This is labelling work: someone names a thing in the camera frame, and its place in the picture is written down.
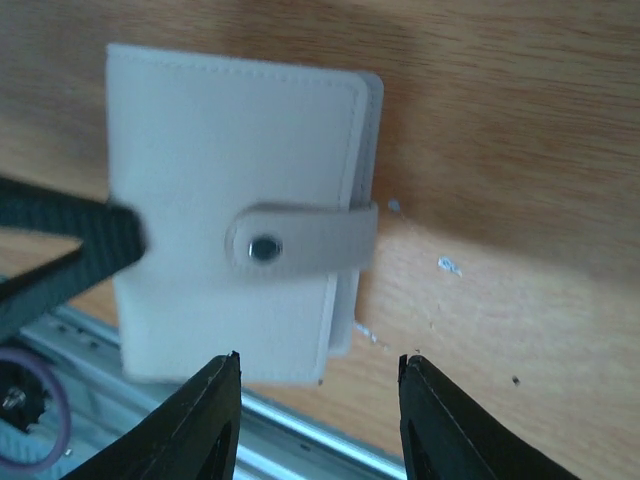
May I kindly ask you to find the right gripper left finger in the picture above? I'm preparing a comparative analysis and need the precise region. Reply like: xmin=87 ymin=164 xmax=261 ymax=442
xmin=66 ymin=352 xmax=241 ymax=480

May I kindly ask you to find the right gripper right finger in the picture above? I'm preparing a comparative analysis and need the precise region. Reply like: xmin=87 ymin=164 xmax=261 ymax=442
xmin=398 ymin=355 xmax=576 ymax=479

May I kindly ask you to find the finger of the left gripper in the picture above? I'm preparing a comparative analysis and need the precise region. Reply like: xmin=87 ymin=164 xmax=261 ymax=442
xmin=1 ymin=177 xmax=145 ymax=340

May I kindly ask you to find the white card holder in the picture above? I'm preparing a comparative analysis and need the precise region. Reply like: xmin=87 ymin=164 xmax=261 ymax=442
xmin=105 ymin=44 xmax=384 ymax=384

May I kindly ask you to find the aluminium front rail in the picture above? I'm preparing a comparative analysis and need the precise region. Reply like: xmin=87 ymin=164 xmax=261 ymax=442
xmin=1 ymin=307 xmax=405 ymax=479

